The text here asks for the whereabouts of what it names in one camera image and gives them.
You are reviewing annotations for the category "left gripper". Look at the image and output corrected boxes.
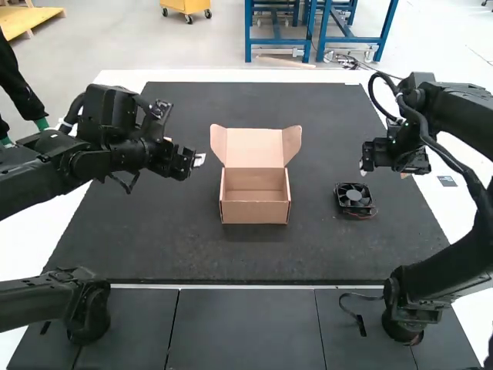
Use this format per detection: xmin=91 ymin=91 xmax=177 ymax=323
xmin=153 ymin=138 xmax=208 ymax=182

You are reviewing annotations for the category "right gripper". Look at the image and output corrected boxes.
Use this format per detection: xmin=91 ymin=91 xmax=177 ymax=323
xmin=359 ymin=139 xmax=432 ymax=175

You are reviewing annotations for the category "black square fan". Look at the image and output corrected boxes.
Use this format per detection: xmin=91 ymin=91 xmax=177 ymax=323
xmin=333 ymin=181 xmax=379 ymax=221

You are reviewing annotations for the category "cardboard box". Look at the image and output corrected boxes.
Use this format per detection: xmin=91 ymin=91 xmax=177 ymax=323
xmin=210 ymin=123 xmax=304 ymax=225

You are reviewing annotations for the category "black mat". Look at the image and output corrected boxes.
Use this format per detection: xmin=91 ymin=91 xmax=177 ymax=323
xmin=41 ymin=80 xmax=452 ymax=287

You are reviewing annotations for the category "brown cardboard tube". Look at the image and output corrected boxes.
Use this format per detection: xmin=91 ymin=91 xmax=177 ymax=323
xmin=254 ymin=54 xmax=317 ymax=70

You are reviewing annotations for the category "yellow wheeled cart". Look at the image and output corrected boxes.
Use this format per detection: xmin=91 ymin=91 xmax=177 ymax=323
xmin=159 ymin=0 xmax=213 ymax=25

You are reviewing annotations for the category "dark base panel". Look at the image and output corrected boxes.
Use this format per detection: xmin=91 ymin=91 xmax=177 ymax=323
xmin=7 ymin=287 xmax=180 ymax=370
xmin=165 ymin=288 xmax=327 ymax=370
xmin=314 ymin=288 xmax=487 ymax=370

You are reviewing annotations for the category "person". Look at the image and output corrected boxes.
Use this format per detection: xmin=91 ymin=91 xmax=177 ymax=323
xmin=0 ymin=29 xmax=52 ymax=151

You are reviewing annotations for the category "wooden pallet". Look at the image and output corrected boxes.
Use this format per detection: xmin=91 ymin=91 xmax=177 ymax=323
xmin=0 ymin=0 xmax=67 ymax=42

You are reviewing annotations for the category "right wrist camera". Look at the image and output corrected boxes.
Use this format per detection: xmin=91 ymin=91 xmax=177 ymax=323
xmin=386 ymin=118 xmax=420 ymax=145

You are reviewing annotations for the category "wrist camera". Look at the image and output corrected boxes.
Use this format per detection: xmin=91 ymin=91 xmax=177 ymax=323
xmin=386 ymin=118 xmax=420 ymax=145
xmin=148 ymin=99 xmax=173 ymax=127

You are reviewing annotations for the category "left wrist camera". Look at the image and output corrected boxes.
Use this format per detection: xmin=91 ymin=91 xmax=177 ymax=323
xmin=148 ymin=99 xmax=173 ymax=127

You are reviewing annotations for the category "black cable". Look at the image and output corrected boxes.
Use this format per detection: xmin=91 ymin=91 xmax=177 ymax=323
xmin=368 ymin=71 xmax=409 ymax=126
xmin=338 ymin=291 xmax=386 ymax=337

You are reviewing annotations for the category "blue metal frame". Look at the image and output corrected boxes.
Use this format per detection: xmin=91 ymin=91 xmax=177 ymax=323
xmin=244 ymin=0 xmax=314 ymax=64
xmin=314 ymin=0 xmax=400 ymax=63

